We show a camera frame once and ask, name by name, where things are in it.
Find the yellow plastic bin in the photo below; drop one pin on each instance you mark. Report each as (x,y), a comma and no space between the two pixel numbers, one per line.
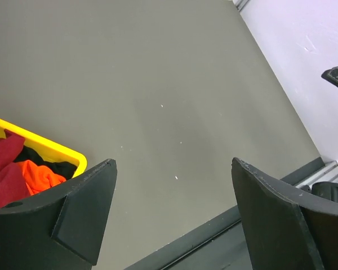
(47,149)

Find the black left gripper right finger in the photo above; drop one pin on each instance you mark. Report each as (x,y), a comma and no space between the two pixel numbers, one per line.
(284,226)

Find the orange t shirt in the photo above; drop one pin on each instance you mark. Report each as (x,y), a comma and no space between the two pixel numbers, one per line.
(39,178)

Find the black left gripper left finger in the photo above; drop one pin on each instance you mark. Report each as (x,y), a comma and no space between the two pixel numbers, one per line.
(62,227)

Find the dark red t shirt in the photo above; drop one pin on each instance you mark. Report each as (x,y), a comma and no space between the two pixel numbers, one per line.
(12,183)

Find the black t shirt in bin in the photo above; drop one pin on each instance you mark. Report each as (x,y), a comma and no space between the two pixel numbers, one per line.
(63,168)

